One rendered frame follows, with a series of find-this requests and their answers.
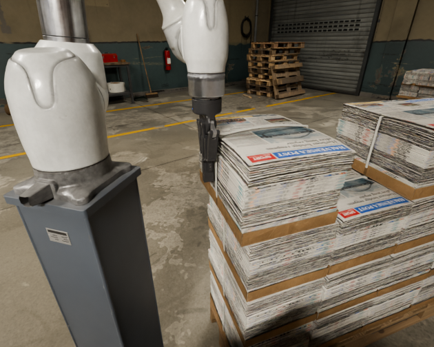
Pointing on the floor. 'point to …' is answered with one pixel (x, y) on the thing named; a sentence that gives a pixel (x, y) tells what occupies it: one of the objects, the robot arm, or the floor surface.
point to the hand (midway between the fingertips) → (208, 169)
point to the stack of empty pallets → (263, 87)
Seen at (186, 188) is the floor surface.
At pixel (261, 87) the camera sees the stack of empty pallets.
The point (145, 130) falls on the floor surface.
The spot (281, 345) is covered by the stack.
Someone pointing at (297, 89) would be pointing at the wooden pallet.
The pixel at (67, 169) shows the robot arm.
